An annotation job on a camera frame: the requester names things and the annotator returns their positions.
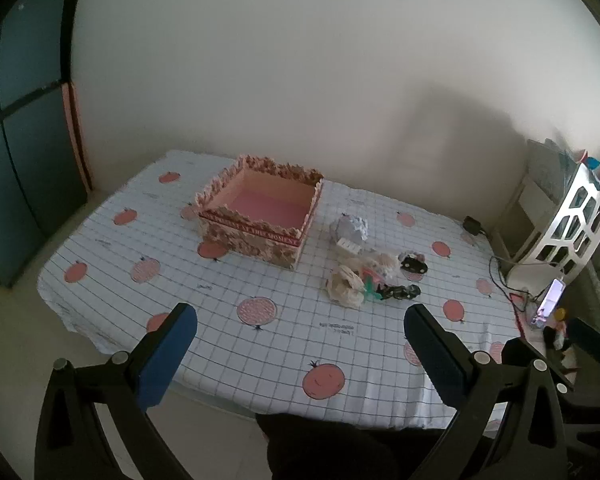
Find black toy car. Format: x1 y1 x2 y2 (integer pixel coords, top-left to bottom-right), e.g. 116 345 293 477
397 252 428 282

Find stack of papers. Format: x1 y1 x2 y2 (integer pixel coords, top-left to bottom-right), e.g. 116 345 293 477
525 137 581 196

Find crumpled grey paper ball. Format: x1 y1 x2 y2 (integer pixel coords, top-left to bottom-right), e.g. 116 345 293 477
329 213 370 248

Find black toy figure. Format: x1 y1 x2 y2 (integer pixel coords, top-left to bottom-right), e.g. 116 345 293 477
377 284 422 302

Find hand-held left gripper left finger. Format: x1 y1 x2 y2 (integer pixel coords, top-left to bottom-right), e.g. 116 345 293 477
34 302 199 480

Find cream lace ribbon rolls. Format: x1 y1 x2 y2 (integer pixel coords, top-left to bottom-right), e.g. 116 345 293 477
325 266 366 309

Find smartphone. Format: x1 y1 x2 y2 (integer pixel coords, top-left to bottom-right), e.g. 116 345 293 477
537 279 567 318

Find black cable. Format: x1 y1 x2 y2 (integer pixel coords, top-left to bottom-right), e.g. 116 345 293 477
480 230 536 311

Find checked cloth covered desktop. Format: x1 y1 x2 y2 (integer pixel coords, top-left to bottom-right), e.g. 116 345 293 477
36 149 546 431

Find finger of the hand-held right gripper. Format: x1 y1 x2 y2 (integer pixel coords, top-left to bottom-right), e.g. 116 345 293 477
501 337 576 391

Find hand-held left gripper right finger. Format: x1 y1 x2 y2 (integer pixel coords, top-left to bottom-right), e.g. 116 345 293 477
403 303 571 480

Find green plastic toy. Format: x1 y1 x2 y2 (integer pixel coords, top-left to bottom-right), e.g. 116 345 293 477
360 275 383 303

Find white shelf unit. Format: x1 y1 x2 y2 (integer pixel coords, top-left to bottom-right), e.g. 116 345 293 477
495 180 563 261

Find floral pink cardboard box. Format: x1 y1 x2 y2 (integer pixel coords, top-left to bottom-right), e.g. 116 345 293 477
195 154 325 272

